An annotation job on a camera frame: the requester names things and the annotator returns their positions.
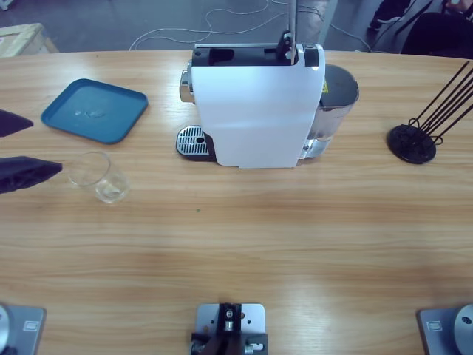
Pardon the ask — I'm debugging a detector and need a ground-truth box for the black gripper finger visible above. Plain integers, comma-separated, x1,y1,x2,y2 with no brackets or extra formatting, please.
0,109,34,139
0,156,64,195

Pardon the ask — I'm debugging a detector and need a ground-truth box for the clear drinking glass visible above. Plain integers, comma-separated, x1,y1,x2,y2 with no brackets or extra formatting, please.
67,150,131,203

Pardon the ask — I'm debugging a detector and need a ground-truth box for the silver coffee machine lever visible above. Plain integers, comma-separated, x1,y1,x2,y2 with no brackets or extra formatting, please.
276,0,299,66

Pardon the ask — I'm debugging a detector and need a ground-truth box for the white capsule coffee machine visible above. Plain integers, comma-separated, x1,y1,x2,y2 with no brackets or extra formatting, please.
180,42,330,170

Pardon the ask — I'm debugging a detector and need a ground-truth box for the blue plastic tray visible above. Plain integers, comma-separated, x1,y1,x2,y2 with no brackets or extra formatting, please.
40,78,149,146

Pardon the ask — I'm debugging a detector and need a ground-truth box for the light wooden crate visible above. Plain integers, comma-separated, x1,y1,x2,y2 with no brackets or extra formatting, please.
0,22,60,58

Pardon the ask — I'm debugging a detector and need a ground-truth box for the black drip tray silver grille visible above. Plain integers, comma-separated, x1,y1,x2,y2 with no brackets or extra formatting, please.
175,124,217,163

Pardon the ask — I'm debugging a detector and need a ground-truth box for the clear water tank black lid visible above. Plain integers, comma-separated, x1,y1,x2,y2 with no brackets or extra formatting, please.
313,63,361,143

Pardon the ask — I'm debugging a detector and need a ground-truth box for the white metal table leg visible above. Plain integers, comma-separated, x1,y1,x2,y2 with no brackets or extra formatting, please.
316,0,339,45

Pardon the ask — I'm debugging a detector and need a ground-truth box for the black capsule holder with rods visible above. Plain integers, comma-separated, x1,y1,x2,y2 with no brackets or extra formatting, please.
387,61,473,166

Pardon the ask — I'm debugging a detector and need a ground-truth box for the person in dark clothes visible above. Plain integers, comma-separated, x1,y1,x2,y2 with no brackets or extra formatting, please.
369,0,473,60

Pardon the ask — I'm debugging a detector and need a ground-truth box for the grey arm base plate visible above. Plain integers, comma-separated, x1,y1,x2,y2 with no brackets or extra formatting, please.
0,302,47,355
416,302,473,355

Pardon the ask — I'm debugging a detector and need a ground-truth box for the white floor cable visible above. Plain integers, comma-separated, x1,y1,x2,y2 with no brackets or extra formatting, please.
129,0,326,51
328,24,371,51

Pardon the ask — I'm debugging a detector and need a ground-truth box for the grey mount plate black post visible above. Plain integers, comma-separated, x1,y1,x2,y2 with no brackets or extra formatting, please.
190,302,269,355

